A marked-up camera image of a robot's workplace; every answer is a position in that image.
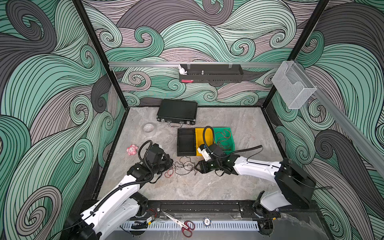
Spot clear acrylic wall holder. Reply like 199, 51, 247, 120
272, 61, 317, 110

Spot black wall shelf tray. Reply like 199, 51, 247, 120
179, 65, 244, 84

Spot pink pig toy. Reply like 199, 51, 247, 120
126, 144, 139, 156

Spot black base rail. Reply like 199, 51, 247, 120
123, 200, 319, 220

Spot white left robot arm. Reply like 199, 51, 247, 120
60, 140, 173, 240

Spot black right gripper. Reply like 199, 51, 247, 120
192, 158, 222, 174

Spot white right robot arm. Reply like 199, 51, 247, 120
195, 144, 316, 219

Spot aluminium wall rail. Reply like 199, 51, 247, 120
108, 61, 283, 68

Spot white rabbit figurine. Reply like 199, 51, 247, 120
178, 65, 188, 75

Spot yellow plastic bin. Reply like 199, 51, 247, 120
195, 128, 213, 157

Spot black right arm hose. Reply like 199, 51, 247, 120
202, 125, 264, 158

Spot round blue white button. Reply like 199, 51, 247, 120
203, 218, 212, 227

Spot black aluminium carry case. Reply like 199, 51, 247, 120
156, 99, 198, 125

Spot white slotted cable duct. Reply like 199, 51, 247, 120
119, 220, 260, 232

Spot red handled scissors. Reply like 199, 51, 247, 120
163, 212, 196, 238

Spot black plastic bin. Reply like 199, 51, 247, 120
177, 128, 197, 157

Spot green plastic bin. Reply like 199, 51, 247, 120
213, 128, 235, 154

